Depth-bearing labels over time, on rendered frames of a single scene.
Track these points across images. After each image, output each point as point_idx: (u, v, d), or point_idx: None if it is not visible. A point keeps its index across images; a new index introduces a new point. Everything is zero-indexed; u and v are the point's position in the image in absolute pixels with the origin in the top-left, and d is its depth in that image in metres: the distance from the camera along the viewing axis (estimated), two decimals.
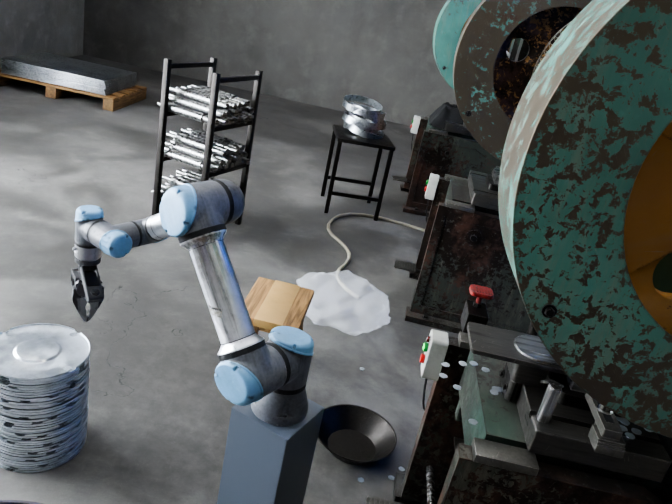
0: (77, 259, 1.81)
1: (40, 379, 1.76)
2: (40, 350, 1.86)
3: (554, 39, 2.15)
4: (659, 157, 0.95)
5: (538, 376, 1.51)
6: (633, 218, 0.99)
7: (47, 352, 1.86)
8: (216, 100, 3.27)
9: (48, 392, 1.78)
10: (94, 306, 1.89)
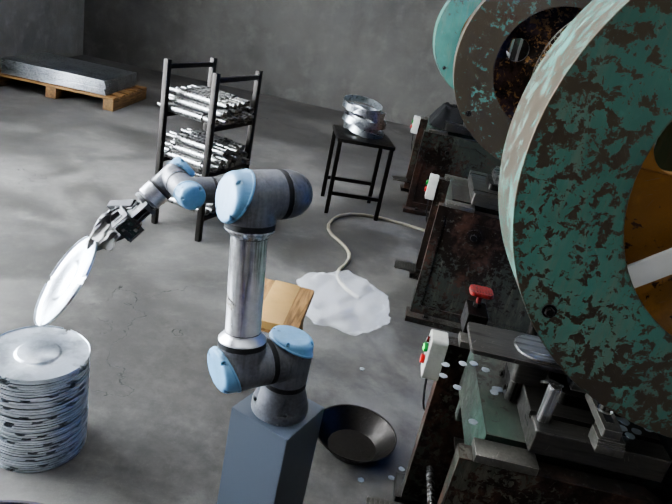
0: None
1: (66, 308, 1.67)
2: (65, 279, 1.78)
3: (554, 39, 2.15)
4: None
5: (538, 376, 1.51)
6: None
7: (69, 276, 1.76)
8: (216, 100, 3.27)
9: (48, 392, 1.78)
10: (98, 229, 1.77)
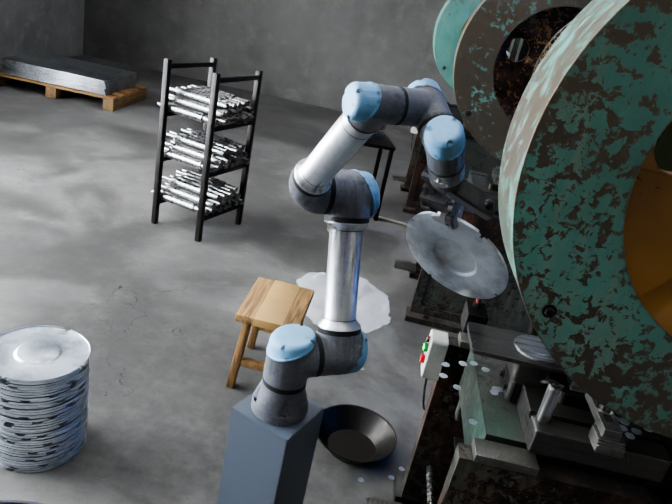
0: (445, 188, 1.30)
1: (406, 238, 1.65)
2: (453, 253, 1.58)
3: (554, 39, 2.15)
4: None
5: (538, 376, 1.51)
6: None
7: (447, 245, 1.57)
8: (216, 100, 3.27)
9: (48, 392, 1.78)
10: (462, 208, 1.44)
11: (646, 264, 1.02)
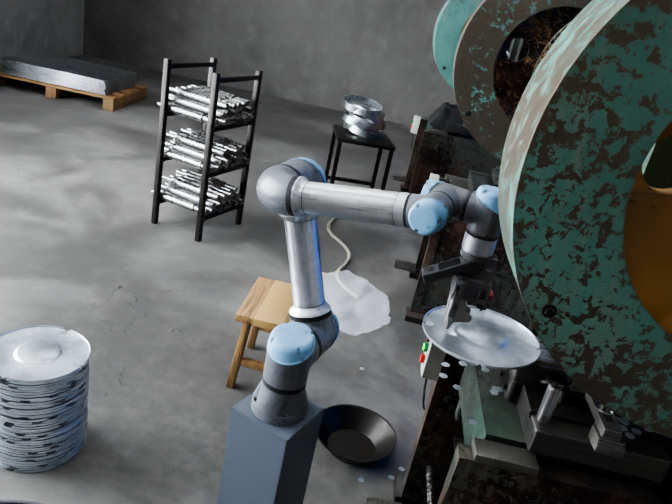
0: None
1: (435, 310, 1.64)
2: (477, 332, 1.54)
3: (554, 39, 2.15)
4: None
5: (538, 376, 1.51)
6: None
7: (467, 331, 1.54)
8: (216, 100, 3.27)
9: (48, 392, 1.78)
10: (448, 310, 1.51)
11: (657, 281, 1.02)
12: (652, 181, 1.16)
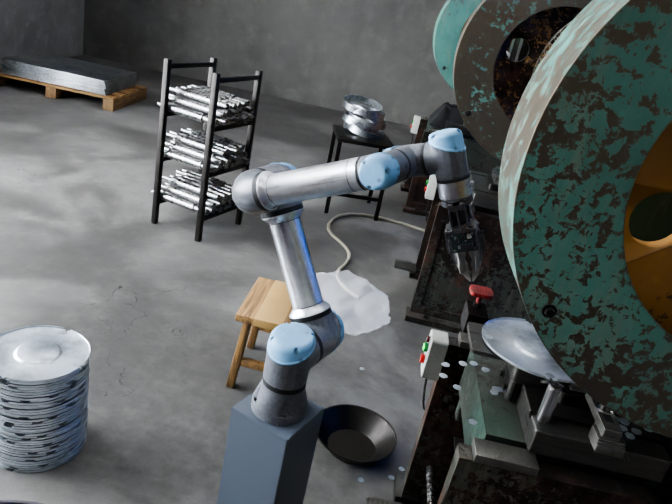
0: (470, 194, 1.43)
1: (489, 322, 1.62)
2: (537, 345, 1.54)
3: (554, 39, 2.15)
4: None
5: (538, 376, 1.51)
6: None
7: (527, 344, 1.53)
8: (216, 100, 3.27)
9: (48, 392, 1.78)
10: (460, 258, 1.50)
11: (653, 156, 0.95)
12: None
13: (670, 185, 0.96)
